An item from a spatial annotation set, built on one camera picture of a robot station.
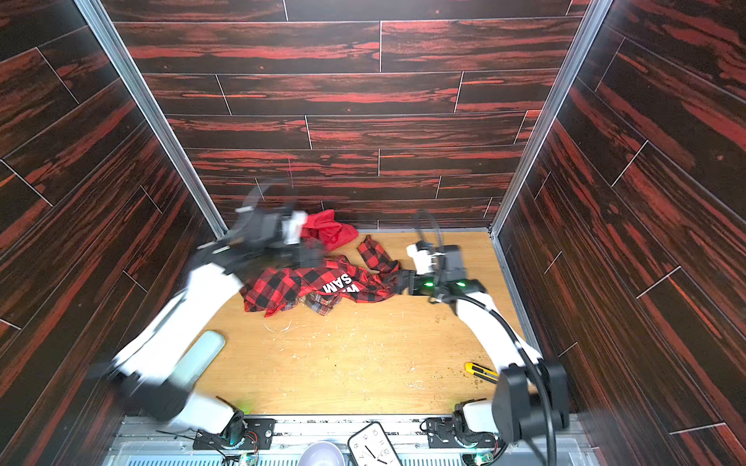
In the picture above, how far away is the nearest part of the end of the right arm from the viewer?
609 millimetres

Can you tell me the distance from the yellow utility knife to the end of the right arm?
29cm

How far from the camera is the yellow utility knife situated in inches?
33.0
